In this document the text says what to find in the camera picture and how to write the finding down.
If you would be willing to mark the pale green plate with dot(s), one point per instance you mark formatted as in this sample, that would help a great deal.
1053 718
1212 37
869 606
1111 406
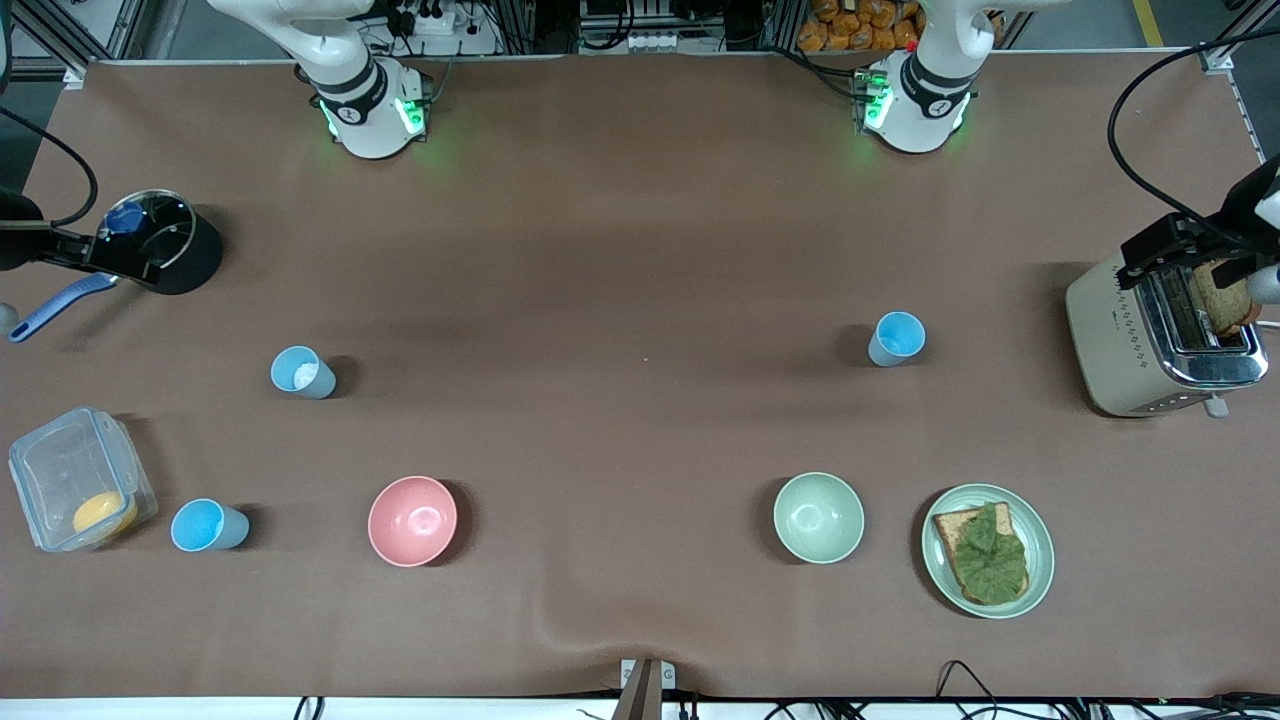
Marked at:
1040 535

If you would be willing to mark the small white lump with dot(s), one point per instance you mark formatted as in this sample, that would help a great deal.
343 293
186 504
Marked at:
305 376

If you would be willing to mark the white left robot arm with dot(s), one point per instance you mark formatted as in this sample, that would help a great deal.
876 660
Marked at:
925 100

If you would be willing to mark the brown table cloth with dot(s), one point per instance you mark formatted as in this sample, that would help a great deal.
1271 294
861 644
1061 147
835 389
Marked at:
640 200

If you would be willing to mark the brown bread slice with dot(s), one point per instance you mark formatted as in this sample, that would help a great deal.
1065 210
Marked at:
1225 310

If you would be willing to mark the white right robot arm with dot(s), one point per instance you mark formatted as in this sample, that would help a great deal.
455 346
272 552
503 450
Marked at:
360 100

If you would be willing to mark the toast slice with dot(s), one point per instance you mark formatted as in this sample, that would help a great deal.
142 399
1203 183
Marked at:
948 525

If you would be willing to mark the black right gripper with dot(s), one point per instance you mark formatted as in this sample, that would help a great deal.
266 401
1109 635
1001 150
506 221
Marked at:
18 243

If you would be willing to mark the power strip with plugs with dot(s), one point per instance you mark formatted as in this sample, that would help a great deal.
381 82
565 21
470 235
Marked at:
430 15

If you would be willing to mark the orange snack bags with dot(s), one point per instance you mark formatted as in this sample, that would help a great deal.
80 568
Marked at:
850 30

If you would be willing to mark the pale green bowl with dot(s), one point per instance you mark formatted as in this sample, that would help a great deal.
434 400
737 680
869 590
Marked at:
818 517

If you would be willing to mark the pink bowl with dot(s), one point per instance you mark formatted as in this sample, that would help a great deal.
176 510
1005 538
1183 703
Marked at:
412 520

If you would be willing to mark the aluminium frame profile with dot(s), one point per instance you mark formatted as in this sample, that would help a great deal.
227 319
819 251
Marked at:
75 40
1235 35

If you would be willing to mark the clear plastic food container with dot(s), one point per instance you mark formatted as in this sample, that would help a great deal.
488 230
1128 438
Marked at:
60 470

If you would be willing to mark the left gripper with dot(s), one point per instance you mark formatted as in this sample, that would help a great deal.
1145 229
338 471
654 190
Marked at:
1232 220

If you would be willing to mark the white power strip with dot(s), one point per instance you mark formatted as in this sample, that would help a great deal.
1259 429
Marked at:
655 42

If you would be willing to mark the metal table edge bracket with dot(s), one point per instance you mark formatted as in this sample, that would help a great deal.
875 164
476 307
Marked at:
640 695

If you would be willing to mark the yellow round food piece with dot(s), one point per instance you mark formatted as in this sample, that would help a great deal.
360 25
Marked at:
103 513

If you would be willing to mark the glass lid blue knob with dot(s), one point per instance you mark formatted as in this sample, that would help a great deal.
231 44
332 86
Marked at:
170 225

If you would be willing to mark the green lettuce leaf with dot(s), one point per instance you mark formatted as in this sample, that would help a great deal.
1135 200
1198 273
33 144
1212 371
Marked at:
990 560

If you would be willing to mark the blue plastic cup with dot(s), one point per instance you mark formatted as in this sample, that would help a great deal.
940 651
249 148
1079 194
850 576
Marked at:
285 365
205 527
898 335

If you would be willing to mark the beige chrome toaster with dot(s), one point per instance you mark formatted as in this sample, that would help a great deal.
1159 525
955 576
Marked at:
1110 340

